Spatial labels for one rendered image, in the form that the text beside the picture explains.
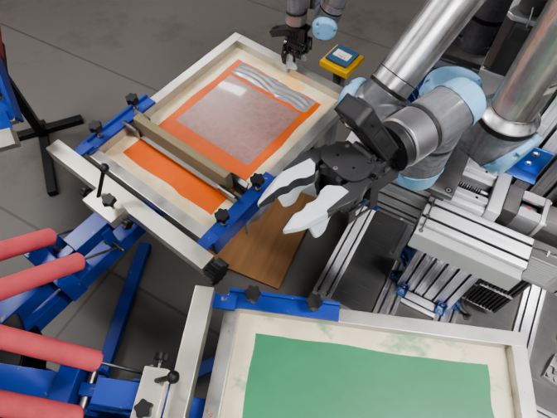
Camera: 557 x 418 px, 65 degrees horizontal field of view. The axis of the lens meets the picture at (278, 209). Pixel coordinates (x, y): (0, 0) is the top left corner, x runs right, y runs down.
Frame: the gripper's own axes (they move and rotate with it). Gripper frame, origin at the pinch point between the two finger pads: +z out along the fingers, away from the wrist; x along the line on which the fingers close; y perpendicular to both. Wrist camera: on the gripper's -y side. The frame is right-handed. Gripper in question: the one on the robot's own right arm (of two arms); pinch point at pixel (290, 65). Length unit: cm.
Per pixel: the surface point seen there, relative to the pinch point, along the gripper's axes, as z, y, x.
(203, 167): -6, 11, -60
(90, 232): -6, 1, -96
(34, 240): -11, -5, -107
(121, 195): -6, -1, -82
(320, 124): -0.7, 27.1, -18.6
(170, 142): -8, -3, -59
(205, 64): -1.0, -25.7, -19.9
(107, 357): 93, -12, -121
